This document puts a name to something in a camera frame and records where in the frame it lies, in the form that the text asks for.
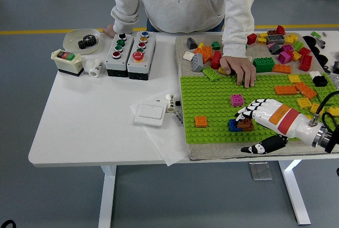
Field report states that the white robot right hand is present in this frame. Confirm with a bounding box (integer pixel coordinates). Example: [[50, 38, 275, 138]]
[[234, 98, 324, 155]]

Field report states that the person's left hand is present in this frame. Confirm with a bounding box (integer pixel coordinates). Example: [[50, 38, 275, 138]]
[[219, 55, 257, 89]]

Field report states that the person's right hand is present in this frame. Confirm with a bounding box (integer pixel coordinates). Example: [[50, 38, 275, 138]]
[[102, 25, 117, 38]]

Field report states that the large green toy brick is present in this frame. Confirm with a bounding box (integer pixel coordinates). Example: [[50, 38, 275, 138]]
[[253, 57, 275, 74]]

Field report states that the long orange toy brick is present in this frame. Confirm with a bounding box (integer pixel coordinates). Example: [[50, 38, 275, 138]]
[[274, 84, 299, 96], [295, 81, 318, 100], [272, 64, 292, 75]]

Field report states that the flat green toy brick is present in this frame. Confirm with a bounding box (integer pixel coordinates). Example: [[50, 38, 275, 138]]
[[201, 67, 223, 82]]

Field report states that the green studded baseplate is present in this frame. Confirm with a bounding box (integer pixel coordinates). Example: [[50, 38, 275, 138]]
[[180, 73, 335, 145]]

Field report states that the dark grey toy brick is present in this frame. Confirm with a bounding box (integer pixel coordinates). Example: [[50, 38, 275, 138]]
[[269, 42, 282, 55]]

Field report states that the light grey toy brick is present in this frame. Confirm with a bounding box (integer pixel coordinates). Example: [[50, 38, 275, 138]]
[[191, 52, 205, 73]]

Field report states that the long grey toy brick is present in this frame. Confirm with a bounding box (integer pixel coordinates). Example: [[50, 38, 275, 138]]
[[266, 34, 287, 45]]

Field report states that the large magenta toy brick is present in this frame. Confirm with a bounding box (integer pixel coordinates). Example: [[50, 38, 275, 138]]
[[277, 50, 293, 65]]

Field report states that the green studded plate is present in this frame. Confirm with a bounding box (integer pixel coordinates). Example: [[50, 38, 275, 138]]
[[315, 73, 339, 104]]

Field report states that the blue toy brick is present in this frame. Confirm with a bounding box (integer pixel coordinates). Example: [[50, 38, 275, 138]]
[[228, 119, 243, 133]]

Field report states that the black toy brick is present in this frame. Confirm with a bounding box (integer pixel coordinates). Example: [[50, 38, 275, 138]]
[[312, 74, 329, 87]]

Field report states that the dark grey sloped brick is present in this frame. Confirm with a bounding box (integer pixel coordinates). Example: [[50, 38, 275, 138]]
[[186, 37, 198, 50]]

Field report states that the tall red toy brick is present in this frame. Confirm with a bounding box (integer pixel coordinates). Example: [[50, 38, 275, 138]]
[[299, 55, 314, 72]]

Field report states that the lime green toy brick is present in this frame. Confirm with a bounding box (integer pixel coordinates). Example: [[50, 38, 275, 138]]
[[292, 40, 306, 52]]

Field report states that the black metal gear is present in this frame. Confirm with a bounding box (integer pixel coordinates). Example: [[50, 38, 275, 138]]
[[77, 34, 97, 51]]

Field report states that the grey four-button control box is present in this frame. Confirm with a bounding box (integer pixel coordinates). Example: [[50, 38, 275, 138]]
[[105, 32, 135, 77]]

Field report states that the white plastic bowl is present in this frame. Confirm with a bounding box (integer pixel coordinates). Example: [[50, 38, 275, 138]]
[[63, 28, 102, 55]]

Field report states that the white pipe tee fitting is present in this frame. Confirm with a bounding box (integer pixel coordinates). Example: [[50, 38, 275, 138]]
[[82, 58, 104, 78]]

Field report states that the grey emergency-stop control box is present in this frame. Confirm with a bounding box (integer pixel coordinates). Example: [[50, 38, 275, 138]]
[[127, 30, 157, 81]]

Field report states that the metal floor plate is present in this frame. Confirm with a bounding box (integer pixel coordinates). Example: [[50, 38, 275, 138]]
[[248, 161, 273, 181]]

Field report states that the white table leg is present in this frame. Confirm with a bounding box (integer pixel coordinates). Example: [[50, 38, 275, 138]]
[[97, 165, 117, 228], [278, 160, 312, 226]]

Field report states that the person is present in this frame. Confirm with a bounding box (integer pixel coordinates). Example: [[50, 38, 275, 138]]
[[105, 0, 264, 33]]

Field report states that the small labelled white fitting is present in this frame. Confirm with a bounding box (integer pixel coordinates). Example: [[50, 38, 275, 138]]
[[164, 94, 177, 114]]

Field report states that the white printed label strip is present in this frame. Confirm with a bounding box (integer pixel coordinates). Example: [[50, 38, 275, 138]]
[[172, 111, 185, 127]]

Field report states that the white paper sheet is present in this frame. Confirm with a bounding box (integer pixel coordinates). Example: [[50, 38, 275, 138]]
[[129, 94, 189, 167]]

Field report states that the cream red-green switch box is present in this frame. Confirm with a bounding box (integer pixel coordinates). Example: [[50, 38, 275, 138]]
[[50, 48, 85, 77]]

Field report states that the white wall switch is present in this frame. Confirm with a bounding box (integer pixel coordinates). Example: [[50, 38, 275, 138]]
[[134, 101, 166, 127]]

